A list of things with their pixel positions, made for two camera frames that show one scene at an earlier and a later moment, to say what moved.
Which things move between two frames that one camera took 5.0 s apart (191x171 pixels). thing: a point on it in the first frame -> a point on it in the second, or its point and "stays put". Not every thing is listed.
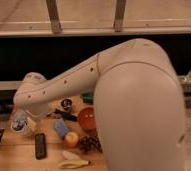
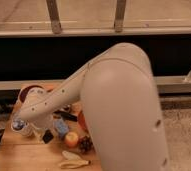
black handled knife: x=66 y=115 stays put
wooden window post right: x=119 y=15 stays put
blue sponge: x=61 y=127 stays put
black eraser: x=40 y=146 -> x=47 y=136
